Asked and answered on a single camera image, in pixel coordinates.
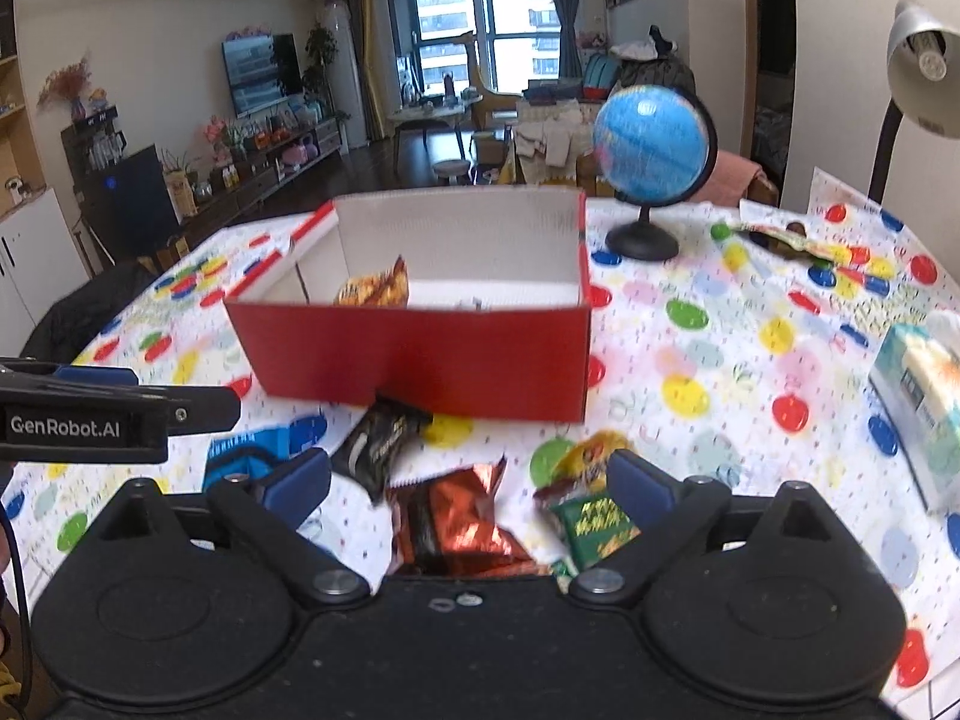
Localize wall television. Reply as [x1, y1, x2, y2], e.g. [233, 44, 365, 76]
[221, 34, 302, 117]

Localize white desk lamp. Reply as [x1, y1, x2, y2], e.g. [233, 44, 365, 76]
[867, 0, 960, 205]

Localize red cardboard box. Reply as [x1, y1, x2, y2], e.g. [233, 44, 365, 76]
[224, 185, 590, 422]

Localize dark snack wrapper far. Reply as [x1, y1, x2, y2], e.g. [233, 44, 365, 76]
[732, 223, 851, 265]

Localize white wooden cabinet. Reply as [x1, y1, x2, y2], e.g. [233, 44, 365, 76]
[0, 188, 89, 356]

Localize green cracker packet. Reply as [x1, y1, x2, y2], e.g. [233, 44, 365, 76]
[547, 493, 641, 572]

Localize balloon pattern tablecloth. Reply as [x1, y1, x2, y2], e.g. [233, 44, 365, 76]
[2, 176, 958, 718]

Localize long tv console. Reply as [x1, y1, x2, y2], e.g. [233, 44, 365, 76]
[164, 117, 343, 249]

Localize blue snack packet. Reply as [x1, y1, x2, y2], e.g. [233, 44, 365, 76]
[202, 413, 327, 491]

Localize black snack packet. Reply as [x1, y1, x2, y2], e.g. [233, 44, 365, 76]
[331, 397, 433, 504]

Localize yellow M&M bag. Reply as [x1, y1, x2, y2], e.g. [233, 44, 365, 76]
[534, 429, 635, 505]

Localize black chair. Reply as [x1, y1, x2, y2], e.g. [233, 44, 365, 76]
[20, 260, 155, 362]

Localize orange potato chip bag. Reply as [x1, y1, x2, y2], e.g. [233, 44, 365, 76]
[334, 257, 409, 307]

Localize blue desk globe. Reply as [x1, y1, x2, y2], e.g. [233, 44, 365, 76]
[592, 85, 718, 263]

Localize tissue pack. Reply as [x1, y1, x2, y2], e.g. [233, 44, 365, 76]
[869, 310, 960, 512]

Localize copper Oreo bag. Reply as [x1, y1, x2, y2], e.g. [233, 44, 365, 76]
[386, 458, 548, 578]

